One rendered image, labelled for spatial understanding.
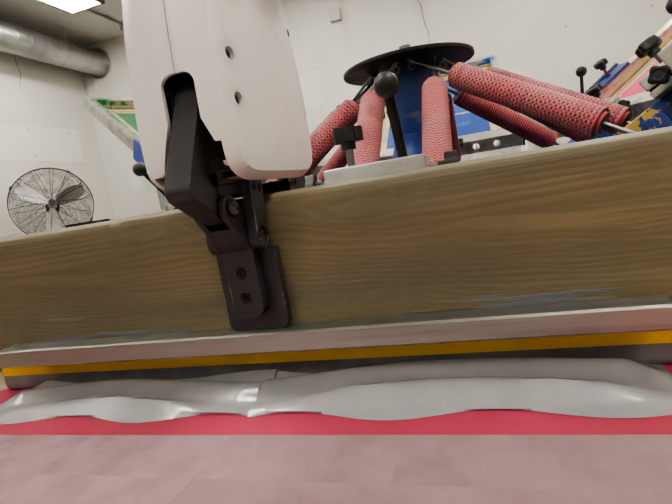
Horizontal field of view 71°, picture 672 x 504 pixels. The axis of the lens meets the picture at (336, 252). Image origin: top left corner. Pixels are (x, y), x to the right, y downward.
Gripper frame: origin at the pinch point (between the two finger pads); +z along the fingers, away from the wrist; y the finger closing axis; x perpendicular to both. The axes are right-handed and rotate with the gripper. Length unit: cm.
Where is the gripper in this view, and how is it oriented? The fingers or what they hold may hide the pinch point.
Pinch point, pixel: (270, 279)
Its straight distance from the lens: 25.2
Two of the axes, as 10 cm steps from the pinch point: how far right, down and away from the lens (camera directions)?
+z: 1.7, 9.8, 1.3
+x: 9.5, -1.2, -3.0
